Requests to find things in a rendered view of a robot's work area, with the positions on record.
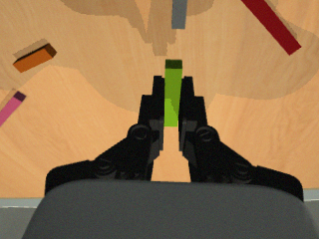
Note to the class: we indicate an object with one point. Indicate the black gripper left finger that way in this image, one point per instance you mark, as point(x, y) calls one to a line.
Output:
point(132, 158)

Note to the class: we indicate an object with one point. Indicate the lime green rod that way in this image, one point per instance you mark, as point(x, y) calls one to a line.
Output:
point(172, 84)

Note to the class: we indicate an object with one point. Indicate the dark red rod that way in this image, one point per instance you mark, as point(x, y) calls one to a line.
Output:
point(273, 25)

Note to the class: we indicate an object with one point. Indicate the orange rod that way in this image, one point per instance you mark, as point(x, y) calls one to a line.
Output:
point(35, 58)

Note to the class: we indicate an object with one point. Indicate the pink rod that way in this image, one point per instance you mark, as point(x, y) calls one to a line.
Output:
point(11, 106)

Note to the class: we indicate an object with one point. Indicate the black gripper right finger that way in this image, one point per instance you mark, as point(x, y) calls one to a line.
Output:
point(212, 161)

